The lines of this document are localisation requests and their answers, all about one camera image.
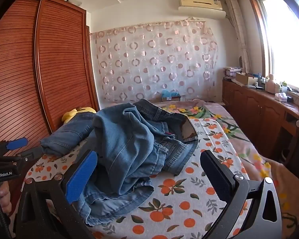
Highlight floral pink blanket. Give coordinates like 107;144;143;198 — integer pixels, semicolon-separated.
149;99;299;239

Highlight stack of papers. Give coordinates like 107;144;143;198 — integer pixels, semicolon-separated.
223;67;243;80

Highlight long wooden cabinet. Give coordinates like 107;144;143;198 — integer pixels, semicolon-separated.
222;78;299;170

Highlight blue denim pants with patch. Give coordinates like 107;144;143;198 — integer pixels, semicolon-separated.
75;99;199;227

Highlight orange-print white bed sheet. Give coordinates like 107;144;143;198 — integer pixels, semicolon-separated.
22;118;252;239

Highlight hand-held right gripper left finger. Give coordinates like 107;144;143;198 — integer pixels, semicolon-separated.
16;150;98;239

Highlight wood-framed window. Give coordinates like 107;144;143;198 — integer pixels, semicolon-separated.
248;0;299;95

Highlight circle-patterned sheer curtain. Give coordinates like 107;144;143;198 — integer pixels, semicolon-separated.
90;17;219;103

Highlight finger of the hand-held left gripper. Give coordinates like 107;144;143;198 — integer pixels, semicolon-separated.
0;138;28;155
14;146;45;163

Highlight white gathered window curtain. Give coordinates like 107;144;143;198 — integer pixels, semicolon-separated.
225;0;252;74

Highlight slatted wooden wardrobe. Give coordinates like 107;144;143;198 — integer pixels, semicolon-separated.
0;0;100;205

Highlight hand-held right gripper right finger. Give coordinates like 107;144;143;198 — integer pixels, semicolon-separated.
200;150;282;239

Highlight person's left hand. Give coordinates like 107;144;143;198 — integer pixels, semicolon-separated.
0;180;12;215

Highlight yellow plush toy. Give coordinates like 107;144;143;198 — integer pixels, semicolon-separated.
62;107;97;124

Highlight open cardboard box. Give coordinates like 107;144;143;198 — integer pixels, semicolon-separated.
235;72;258;86

